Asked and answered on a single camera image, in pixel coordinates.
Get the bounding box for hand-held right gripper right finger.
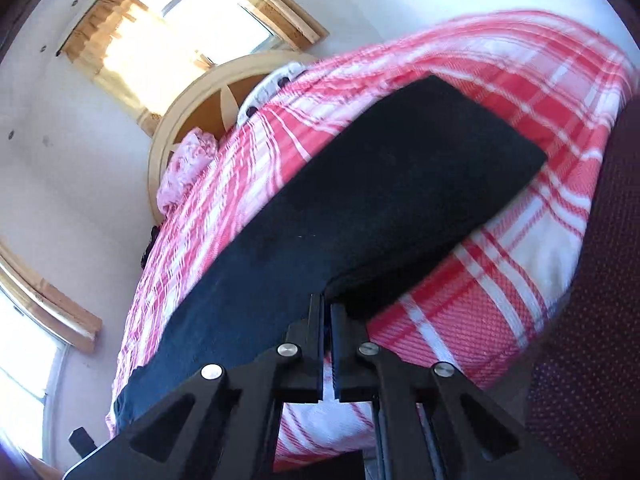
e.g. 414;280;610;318
330;303;581;480

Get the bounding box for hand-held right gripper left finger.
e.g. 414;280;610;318
62;294;326;480

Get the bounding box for black pants with rhinestones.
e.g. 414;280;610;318
106;75;548;436

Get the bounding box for dark cloth beside bed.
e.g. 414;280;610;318
139;226;160;270

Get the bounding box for pink floral pillow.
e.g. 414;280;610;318
156;128;219;211

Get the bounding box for dark red dotted cloth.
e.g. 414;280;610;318
524;72;640;480

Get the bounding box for white pillow with black dots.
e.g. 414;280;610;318
236;61;310;126

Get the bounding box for cream wooden headboard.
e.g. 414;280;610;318
147;53;313;226

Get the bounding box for red and white plaid blanket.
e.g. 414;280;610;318
106;10;636;472

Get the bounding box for yellow curtain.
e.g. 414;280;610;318
65;0;217;128

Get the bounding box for window with wooden frame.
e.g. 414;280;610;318
59;0;331;137
0;240;104;468

